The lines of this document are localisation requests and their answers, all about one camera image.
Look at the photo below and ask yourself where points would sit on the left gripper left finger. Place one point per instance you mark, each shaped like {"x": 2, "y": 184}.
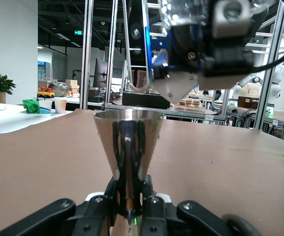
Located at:
{"x": 90, "y": 218}

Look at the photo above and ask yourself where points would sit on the brown table mat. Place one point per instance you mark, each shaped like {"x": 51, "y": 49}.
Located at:
{"x": 33, "y": 159}

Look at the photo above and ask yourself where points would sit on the yellow and red toy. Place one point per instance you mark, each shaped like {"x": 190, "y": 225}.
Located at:
{"x": 45, "y": 94}

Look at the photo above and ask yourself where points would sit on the green cloth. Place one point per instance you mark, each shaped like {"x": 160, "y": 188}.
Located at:
{"x": 32, "y": 107}

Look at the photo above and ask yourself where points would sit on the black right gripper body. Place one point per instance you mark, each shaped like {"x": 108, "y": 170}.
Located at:
{"x": 186, "y": 49}

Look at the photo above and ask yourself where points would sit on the paper cup with blue print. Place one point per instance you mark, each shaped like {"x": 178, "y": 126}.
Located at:
{"x": 45, "y": 108}

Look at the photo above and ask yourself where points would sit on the white table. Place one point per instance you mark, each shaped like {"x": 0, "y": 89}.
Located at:
{"x": 9, "y": 120}

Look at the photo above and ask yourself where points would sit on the steel double cone jigger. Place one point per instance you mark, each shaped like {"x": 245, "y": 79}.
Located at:
{"x": 129, "y": 137}

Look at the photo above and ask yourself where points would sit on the tray of bread rolls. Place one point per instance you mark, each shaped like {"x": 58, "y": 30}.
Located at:
{"x": 191, "y": 102}

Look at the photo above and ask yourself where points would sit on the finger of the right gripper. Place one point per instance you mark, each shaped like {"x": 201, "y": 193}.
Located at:
{"x": 230, "y": 56}

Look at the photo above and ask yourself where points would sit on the plain paper cup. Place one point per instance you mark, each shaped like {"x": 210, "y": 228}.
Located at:
{"x": 60, "y": 106}

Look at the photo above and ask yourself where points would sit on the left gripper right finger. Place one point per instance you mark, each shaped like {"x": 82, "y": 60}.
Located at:
{"x": 161, "y": 218}

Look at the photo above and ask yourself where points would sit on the green exit sign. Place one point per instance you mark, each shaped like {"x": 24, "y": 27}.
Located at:
{"x": 77, "y": 32}

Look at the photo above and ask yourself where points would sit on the black monitor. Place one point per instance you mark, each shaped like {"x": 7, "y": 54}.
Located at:
{"x": 100, "y": 71}

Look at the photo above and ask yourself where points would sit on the low black box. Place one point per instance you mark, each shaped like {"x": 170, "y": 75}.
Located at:
{"x": 144, "y": 100}

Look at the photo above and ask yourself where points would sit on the slanted aluminium frame post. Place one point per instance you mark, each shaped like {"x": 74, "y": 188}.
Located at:
{"x": 267, "y": 86}

